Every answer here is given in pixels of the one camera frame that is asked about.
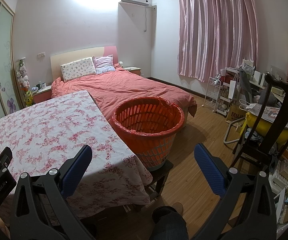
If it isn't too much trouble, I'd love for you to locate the floral pink white tablecloth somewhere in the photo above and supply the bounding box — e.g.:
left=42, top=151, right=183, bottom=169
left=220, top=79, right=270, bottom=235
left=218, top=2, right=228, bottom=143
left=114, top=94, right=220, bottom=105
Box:
left=0, top=91, right=152, bottom=218

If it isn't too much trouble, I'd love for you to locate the striped pink pillow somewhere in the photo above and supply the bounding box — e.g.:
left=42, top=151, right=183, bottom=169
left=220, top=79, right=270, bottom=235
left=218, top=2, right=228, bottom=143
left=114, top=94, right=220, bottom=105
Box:
left=93, top=54, right=115, bottom=74

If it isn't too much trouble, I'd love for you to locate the cluttered desk with items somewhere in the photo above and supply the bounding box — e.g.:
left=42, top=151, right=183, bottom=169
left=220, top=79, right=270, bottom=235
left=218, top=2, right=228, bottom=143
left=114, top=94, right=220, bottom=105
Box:
left=216, top=59, right=288, bottom=140

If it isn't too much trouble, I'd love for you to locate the pink left nightstand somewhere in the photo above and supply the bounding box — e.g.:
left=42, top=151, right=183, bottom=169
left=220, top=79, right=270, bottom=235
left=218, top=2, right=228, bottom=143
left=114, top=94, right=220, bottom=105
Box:
left=33, top=86, right=52, bottom=104

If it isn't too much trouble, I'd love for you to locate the coral red duvet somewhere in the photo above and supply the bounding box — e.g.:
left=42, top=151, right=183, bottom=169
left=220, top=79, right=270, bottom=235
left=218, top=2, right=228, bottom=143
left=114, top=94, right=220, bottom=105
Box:
left=51, top=64, right=197, bottom=120

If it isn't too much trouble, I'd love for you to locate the floral white pillow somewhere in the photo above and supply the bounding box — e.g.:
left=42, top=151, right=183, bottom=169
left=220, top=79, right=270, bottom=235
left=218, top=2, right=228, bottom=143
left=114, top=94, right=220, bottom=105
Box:
left=60, top=57, right=96, bottom=82

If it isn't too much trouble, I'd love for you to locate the orange lined laundry basket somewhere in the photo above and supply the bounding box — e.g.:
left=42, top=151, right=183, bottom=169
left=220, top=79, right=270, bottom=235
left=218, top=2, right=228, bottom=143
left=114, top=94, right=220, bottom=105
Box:
left=110, top=97, right=185, bottom=171

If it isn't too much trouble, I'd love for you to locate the pink striped curtain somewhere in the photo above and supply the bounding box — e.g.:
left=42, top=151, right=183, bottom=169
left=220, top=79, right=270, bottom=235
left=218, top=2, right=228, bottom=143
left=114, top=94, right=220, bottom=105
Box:
left=178, top=0, right=258, bottom=82

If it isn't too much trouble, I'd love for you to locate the right bedside nightstand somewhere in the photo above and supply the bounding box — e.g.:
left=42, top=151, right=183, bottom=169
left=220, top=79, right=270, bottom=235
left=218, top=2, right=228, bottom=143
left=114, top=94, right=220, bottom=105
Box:
left=123, top=66, right=141, bottom=76

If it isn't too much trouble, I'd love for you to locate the hanging plush toy stack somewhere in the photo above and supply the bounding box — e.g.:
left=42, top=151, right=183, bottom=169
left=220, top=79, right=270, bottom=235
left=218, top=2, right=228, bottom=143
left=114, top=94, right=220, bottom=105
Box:
left=15, top=58, right=33, bottom=107

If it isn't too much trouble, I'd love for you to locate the white wire rack shelf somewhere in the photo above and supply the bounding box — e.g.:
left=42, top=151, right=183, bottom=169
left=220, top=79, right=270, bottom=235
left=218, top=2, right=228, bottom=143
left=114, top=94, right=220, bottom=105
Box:
left=202, top=77, right=221, bottom=112

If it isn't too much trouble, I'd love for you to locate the black stool under basket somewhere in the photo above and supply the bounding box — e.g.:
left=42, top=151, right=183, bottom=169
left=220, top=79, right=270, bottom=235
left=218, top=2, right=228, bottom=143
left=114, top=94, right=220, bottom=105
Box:
left=144, top=160, right=174, bottom=202

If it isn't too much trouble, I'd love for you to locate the black tripod stand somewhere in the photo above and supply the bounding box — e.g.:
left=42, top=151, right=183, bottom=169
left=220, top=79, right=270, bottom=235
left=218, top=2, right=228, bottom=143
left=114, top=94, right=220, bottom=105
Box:
left=231, top=74, right=288, bottom=170

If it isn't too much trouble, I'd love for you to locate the beige pink headboard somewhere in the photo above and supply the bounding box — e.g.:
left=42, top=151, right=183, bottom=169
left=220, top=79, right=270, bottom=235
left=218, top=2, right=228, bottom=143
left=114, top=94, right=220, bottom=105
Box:
left=50, top=45, right=120, bottom=81

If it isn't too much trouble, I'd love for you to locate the white wall socket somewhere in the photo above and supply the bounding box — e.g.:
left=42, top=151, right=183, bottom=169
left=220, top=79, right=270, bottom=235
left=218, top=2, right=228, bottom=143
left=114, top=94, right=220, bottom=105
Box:
left=37, top=52, right=45, bottom=58

